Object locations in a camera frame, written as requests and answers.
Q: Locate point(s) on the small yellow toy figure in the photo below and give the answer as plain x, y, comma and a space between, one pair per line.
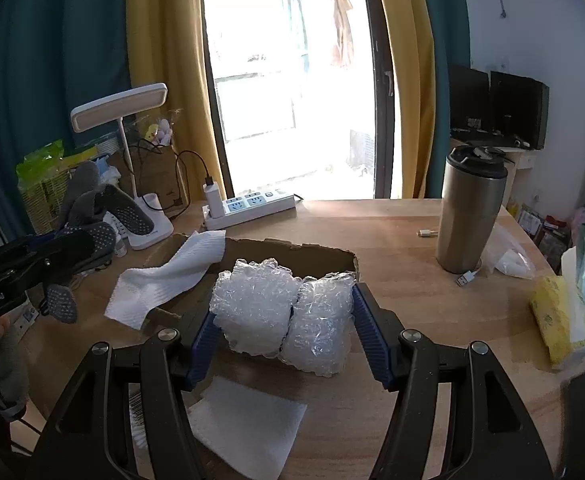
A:
160, 131

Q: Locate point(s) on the person's left forearm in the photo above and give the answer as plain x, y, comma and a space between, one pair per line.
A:
11, 370

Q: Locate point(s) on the small silver usb adapter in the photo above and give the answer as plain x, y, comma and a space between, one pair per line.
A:
427, 233

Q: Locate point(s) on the grey dotted sock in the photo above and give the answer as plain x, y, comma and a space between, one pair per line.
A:
122, 205
97, 242

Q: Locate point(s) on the white charger plug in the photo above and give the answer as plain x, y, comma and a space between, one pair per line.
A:
213, 200

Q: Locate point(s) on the stainless steel tumbler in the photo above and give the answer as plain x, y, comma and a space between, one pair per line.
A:
467, 210

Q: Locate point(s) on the brown paper bag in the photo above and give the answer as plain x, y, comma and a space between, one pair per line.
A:
157, 175

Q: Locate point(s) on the yellow curtain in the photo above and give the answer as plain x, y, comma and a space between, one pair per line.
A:
407, 60
172, 35

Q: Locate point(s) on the orange hanging garment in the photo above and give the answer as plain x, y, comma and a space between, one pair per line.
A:
342, 20

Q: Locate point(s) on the small bubble wrap bundle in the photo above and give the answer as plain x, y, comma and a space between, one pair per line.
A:
317, 327

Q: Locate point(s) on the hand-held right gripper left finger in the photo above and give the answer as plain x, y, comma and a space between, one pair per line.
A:
201, 347

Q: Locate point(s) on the large bubble wrap bundle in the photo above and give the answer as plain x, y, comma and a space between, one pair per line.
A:
252, 305

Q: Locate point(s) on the white power strip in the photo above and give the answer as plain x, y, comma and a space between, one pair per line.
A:
252, 205

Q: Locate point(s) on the black monitor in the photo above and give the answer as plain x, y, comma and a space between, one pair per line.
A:
512, 105

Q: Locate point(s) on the teal curtain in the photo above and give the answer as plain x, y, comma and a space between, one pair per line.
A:
47, 60
447, 20

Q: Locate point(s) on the yellow tissue packet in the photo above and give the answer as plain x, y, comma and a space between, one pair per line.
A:
557, 320

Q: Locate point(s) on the white desk lamp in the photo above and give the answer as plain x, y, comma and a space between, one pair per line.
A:
122, 105

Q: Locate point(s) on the pile of assorted packets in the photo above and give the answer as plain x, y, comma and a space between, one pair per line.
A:
547, 232

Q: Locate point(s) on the clear plastic bag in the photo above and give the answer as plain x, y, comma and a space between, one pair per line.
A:
509, 257

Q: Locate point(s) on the brown cardboard box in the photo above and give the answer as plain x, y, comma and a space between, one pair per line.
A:
292, 255

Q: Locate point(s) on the dark sliding door frame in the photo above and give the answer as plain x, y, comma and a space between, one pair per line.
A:
380, 85

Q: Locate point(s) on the white paper napkin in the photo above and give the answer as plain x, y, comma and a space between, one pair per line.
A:
247, 422

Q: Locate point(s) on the blue hanging garment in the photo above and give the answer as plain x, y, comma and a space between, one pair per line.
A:
296, 20

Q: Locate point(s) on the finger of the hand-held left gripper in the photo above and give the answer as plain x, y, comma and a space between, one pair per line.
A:
65, 250

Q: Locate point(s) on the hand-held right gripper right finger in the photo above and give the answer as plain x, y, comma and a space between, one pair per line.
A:
372, 335

